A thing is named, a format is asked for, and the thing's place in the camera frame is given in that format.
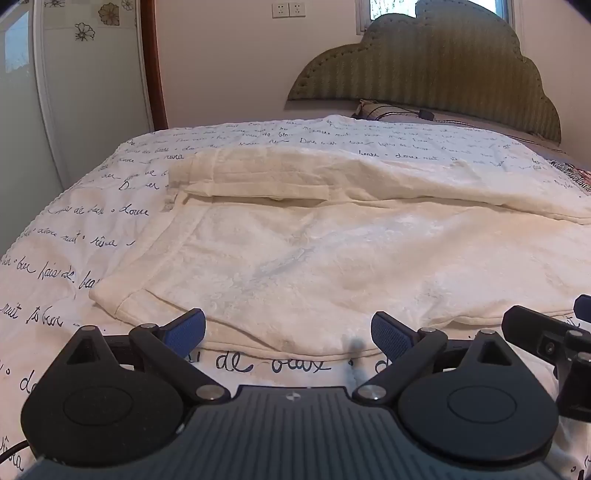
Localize white floral wardrobe door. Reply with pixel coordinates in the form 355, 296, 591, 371
0, 0, 154, 252

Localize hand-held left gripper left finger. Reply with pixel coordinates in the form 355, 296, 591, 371
66, 308, 232, 406

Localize window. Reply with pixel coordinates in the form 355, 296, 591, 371
355, 0, 516, 36

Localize brown wooden door frame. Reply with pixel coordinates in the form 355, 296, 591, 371
140, 0, 170, 131

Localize patterned cloth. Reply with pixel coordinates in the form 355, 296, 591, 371
547, 156, 591, 197

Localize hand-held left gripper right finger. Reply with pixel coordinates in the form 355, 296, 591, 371
352, 311, 517, 406

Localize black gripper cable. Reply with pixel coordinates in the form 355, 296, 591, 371
0, 439, 29, 463

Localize black cable with switch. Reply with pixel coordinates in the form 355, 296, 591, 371
392, 107, 468, 123

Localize green padded headboard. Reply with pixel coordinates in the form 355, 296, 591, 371
287, 0, 563, 144

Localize white script printed blanket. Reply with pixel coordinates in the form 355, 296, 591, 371
0, 115, 591, 480

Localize cream pants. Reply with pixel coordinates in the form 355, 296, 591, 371
89, 147, 591, 361

